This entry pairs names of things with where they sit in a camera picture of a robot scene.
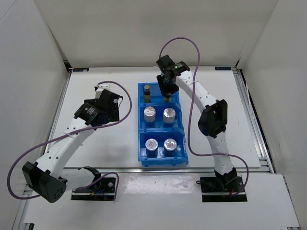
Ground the yellow label bottle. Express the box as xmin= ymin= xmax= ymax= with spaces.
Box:
xmin=164 ymin=93 xmax=171 ymax=103
xmin=144 ymin=84 xmax=151 ymax=103

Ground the white bead jar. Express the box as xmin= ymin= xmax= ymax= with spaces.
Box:
xmin=143 ymin=106 xmax=156 ymax=127
xmin=163 ymin=108 xmax=176 ymax=127

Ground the sauce jar white lid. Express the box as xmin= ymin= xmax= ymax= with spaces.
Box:
xmin=164 ymin=138 xmax=177 ymax=157
xmin=145 ymin=138 xmax=158 ymax=158

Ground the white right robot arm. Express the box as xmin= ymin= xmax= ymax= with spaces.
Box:
xmin=156 ymin=55 xmax=237 ymax=192

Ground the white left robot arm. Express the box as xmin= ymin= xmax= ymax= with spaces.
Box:
xmin=22 ymin=89 xmax=120 ymax=203

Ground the blue three-compartment plastic bin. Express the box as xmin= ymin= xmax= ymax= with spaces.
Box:
xmin=138 ymin=82 xmax=189 ymax=167

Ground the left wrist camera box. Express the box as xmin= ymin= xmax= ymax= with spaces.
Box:
xmin=94 ymin=83 xmax=110 ymax=93

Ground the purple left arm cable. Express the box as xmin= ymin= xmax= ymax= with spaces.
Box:
xmin=6 ymin=80 xmax=133 ymax=200

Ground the left side aluminium rail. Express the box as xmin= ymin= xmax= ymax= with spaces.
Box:
xmin=33 ymin=69 xmax=69 ymax=146

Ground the aluminium table edge rail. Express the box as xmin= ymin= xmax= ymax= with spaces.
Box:
xmin=63 ymin=166 xmax=271 ymax=173

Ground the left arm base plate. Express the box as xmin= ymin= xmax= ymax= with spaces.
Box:
xmin=71 ymin=172 xmax=119 ymax=201

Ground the right side aluminium rail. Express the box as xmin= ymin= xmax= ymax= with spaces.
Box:
xmin=233 ymin=69 xmax=275 ymax=173

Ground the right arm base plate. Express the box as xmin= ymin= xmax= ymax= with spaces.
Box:
xmin=196 ymin=177 xmax=248 ymax=203

